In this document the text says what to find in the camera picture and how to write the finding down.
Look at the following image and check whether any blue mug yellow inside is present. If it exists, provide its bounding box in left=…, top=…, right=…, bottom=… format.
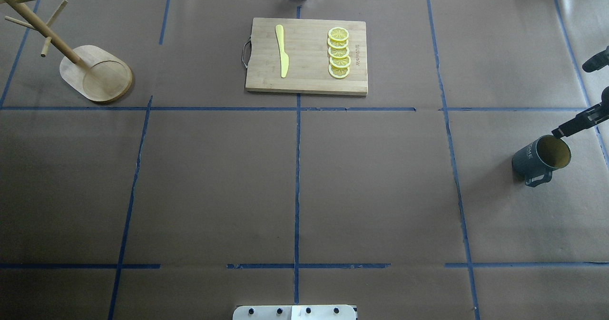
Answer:
left=511, top=135, right=572, bottom=187

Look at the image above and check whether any wooden cup storage rack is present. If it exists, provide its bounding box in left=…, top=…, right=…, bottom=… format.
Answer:
left=1, top=0, right=134, bottom=104

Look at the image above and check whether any middle lemon slice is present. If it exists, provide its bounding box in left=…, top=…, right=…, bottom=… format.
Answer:
left=328, top=47, right=350, bottom=58

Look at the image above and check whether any lemon slice nearest robot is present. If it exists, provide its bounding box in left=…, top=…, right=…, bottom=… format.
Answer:
left=328, top=64, right=350, bottom=79

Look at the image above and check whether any lemon slice farthest from robot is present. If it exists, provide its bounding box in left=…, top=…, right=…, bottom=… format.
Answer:
left=328, top=26, right=350, bottom=42

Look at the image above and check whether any bamboo cutting board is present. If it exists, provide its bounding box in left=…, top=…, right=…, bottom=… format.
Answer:
left=245, top=18, right=368, bottom=96

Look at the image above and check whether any yellow plastic knife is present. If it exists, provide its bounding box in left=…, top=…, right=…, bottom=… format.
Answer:
left=275, top=24, right=289, bottom=78

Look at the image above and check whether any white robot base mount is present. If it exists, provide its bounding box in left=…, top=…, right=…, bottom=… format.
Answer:
left=232, top=304, right=358, bottom=320

